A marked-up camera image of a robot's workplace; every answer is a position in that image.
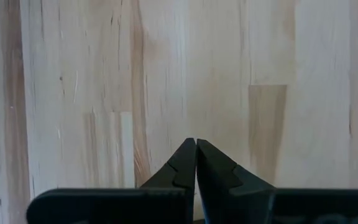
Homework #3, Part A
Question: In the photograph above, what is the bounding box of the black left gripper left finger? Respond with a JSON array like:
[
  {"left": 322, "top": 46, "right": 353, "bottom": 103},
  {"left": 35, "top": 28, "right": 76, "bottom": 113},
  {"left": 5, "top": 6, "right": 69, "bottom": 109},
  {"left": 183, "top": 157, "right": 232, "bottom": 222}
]
[{"left": 26, "top": 138, "right": 196, "bottom": 224}]

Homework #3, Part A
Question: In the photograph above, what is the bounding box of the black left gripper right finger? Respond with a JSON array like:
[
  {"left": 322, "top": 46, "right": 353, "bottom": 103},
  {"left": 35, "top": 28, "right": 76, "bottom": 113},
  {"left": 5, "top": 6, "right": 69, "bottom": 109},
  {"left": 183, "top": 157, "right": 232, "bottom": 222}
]
[{"left": 197, "top": 139, "right": 358, "bottom": 224}]

